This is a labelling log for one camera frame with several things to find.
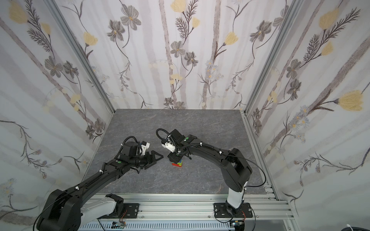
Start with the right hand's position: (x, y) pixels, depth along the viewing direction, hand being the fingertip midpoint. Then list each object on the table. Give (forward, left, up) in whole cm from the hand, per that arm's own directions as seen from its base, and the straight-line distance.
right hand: (176, 152), depth 85 cm
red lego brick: (-5, 0, -9) cm, 11 cm away
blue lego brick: (-7, -3, +5) cm, 10 cm away
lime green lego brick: (-5, -3, -7) cm, 9 cm away
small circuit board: (-37, +26, -9) cm, 46 cm away
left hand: (-5, +8, +1) cm, 10 cm away
